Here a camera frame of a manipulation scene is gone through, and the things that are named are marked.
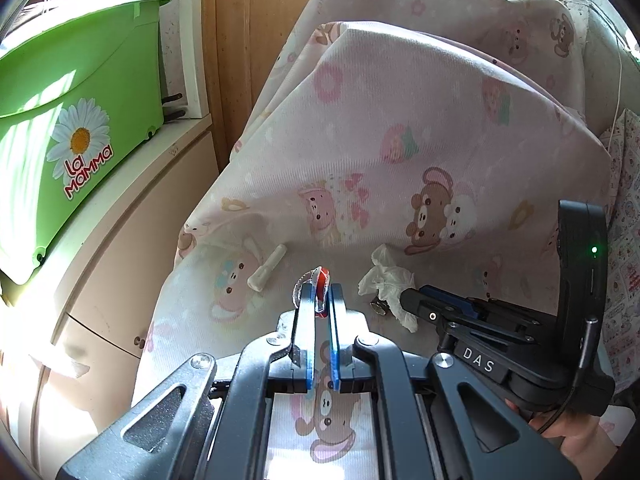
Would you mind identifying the white tissue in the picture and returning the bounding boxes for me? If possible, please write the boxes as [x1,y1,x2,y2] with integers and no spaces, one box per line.
[358,244,418,334]

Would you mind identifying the red white candy wrapper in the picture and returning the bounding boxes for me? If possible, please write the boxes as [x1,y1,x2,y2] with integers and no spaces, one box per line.
[292,266,331,318]

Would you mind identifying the small white plastic tube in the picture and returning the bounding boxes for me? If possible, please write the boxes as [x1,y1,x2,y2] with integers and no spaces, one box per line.
[247,244,288,292]

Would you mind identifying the person's right hand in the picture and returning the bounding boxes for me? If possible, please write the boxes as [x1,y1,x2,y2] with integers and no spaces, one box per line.
[504,398,618,480]

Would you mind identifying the pink bear bed sheet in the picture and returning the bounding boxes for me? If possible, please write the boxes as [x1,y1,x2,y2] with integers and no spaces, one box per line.
[134,238,566,480]

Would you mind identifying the patchwork print blanket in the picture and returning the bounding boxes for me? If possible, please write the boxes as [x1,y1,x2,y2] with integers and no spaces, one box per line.
[601,110,640,392]

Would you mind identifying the cream cabinet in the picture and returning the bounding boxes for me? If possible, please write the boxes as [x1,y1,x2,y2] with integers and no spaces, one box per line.
[1,118,218,479]

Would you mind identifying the rear pink bear pillow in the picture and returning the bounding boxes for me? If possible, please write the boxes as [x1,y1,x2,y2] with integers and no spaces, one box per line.
[232,0,586,153]

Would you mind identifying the green La Mamma storage box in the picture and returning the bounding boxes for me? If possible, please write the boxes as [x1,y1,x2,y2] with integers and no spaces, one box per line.
[1,0,170,285]

